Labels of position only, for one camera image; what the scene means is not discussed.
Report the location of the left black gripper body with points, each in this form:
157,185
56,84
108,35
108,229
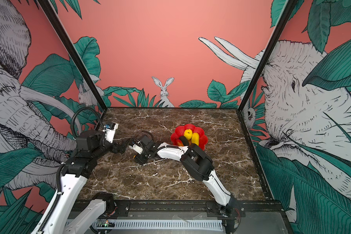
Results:
113,147

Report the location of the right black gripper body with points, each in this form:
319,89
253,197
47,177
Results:
144,157

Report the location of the dark brown fake fruit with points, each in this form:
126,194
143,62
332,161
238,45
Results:
183,141

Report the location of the small yellow fake lemon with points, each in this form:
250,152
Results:
188,133

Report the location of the yellow fake mango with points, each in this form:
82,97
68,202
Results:
195,138

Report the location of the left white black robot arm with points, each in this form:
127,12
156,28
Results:
71,177

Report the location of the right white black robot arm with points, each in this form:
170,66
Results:
197,163

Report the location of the red flower-shaped fruit bowl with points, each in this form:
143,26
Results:
179,131

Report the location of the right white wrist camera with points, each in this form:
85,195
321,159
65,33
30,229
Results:
136,148

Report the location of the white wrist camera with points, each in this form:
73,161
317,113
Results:
110,130
136,148

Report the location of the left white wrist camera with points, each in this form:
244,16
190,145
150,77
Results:
110,130

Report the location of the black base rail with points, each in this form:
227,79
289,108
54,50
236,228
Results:
210,207

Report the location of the white slotted cable duct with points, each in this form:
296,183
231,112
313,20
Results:
148,224

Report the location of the black corner frame post left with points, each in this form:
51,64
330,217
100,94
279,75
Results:
65,39

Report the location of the black corner frame post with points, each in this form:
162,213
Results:
65,39
284,17

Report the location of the black corner frame post right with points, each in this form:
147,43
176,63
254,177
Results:
284,17

